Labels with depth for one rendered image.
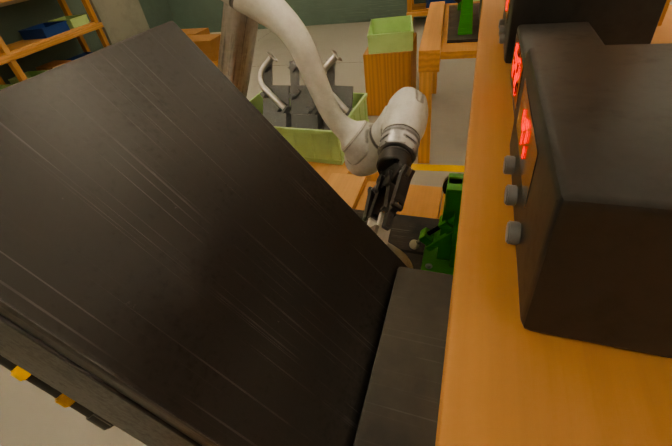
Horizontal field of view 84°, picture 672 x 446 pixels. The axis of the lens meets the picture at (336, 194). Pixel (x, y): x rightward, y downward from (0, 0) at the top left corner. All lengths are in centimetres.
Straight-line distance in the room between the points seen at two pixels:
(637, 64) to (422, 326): 40
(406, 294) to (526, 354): 40
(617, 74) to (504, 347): 15
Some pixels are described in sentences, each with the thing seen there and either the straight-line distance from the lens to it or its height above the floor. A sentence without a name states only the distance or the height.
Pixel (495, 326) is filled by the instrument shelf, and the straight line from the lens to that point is 19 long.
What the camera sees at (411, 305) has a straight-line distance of 56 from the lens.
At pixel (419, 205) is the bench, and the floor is 88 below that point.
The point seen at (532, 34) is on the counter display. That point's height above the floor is 159.
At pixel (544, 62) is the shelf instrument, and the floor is 161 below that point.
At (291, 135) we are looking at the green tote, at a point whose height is 92.
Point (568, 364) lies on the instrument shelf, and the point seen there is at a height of 154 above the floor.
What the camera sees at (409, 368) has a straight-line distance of 51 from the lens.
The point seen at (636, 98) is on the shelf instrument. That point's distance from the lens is 22.
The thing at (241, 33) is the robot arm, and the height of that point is 146.
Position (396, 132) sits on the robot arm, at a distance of 84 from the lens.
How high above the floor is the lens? 170
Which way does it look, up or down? 37 degrees down
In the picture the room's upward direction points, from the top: 9 degrees counter-clockwise
